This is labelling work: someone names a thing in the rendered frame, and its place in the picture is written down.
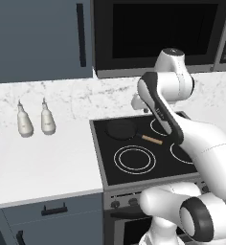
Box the white bottle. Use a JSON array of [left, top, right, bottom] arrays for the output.
[[16, 99, 34, 139], [40, 98, 57, 136]]

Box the oven door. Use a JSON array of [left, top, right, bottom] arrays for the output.
[[104, 209, 183, 245]]

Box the black oven door handle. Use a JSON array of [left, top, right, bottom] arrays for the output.
[[109, 210, 147, 221]]

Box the black cupboard door handle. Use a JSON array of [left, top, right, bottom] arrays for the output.
[[76, 3, 87, 68]]

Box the black microwave oven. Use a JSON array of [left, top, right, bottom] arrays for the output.
[[91, 0, 226, 79]]

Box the blue-grey cupboard door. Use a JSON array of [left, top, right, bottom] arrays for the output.
[[0, 0, 95, 84], [0, 216, 105, 245]]

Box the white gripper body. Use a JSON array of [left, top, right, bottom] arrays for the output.
[[130, 93, 150, 114]]

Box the black stove with hob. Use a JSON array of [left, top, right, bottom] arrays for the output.
[[88, 110, 226, 245]]

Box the black pan with wooden handle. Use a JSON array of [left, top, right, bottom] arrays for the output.
[[104, 119, 164, 146]]

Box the blue-grey lower cupboard door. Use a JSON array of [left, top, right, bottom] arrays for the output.
[[0, 216, 105, 245]]

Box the blue-grey drawer front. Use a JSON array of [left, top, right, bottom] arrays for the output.
[[0, 191, 105, 228]]

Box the black lower cupboard handle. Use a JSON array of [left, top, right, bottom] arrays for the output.
[[15, 229, 27, 245]]

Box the black drawer handle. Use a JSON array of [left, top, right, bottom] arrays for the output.
[[40, 203, 69, 217]]

